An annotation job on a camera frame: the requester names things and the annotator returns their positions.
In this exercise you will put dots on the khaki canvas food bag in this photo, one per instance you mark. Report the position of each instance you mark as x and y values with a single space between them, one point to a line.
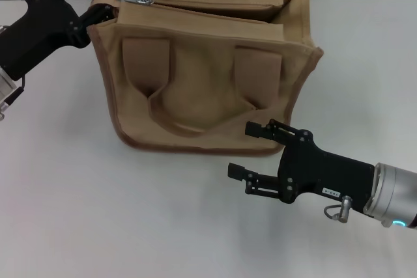
202 95

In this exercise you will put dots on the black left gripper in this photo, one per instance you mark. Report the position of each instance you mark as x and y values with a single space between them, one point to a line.
42 30

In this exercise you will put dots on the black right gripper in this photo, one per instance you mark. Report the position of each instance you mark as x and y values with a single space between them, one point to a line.
325 170

